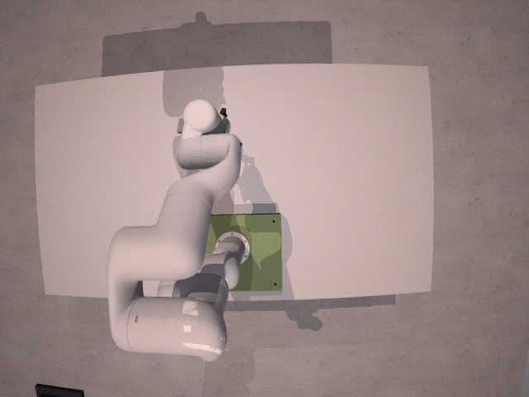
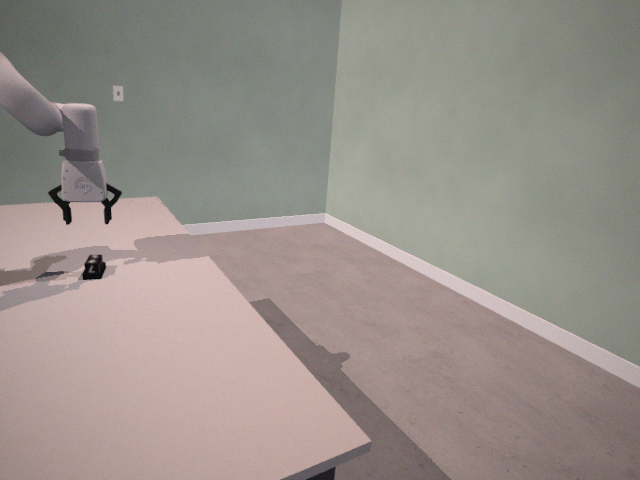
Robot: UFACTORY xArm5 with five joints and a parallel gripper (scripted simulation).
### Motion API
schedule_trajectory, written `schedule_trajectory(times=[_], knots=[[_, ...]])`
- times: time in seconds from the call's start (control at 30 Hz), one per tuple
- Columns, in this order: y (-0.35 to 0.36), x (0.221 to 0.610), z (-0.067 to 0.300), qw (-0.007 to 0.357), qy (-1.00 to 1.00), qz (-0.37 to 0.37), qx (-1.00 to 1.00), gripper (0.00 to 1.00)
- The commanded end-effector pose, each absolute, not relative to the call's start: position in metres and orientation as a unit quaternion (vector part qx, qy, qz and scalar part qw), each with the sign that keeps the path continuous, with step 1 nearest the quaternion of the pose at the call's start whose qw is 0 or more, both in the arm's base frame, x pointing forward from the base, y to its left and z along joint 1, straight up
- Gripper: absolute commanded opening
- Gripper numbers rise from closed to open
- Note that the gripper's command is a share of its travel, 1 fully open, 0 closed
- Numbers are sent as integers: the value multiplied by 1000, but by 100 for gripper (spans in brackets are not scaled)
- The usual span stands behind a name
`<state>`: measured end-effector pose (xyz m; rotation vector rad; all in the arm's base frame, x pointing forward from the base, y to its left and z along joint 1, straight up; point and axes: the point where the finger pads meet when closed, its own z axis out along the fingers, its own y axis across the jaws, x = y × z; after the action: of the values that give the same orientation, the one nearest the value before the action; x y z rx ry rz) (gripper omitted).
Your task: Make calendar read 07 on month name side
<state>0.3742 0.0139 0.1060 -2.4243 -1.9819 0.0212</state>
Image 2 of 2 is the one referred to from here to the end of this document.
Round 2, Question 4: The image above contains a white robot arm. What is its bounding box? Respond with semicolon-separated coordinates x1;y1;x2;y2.
0;52;100;161

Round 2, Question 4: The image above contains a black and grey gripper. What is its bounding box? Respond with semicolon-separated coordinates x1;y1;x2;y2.
48;159;122;225

